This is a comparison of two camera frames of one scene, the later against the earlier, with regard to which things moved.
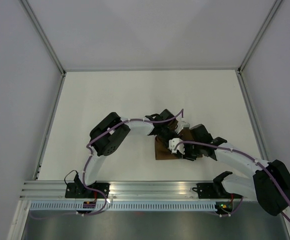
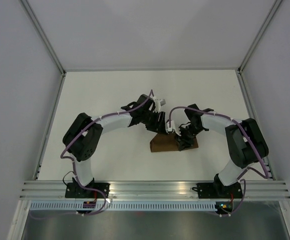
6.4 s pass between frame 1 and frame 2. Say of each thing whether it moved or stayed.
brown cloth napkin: moved
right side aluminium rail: stayed
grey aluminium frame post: stayed
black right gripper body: moved
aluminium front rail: stayed
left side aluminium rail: stayed
